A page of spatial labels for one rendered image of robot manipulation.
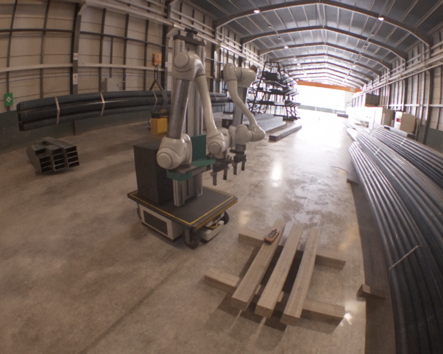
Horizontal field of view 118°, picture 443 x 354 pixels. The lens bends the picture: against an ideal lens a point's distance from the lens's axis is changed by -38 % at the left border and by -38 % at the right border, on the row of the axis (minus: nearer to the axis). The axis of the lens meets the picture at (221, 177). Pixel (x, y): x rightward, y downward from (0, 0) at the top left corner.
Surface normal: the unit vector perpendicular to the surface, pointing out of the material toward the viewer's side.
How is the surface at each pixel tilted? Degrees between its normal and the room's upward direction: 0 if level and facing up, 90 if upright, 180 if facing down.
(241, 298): 0
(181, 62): 84
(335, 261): 90
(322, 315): 90
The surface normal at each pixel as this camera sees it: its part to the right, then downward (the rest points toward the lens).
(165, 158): -0.20, 0.44
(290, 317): -0.48, 0.29
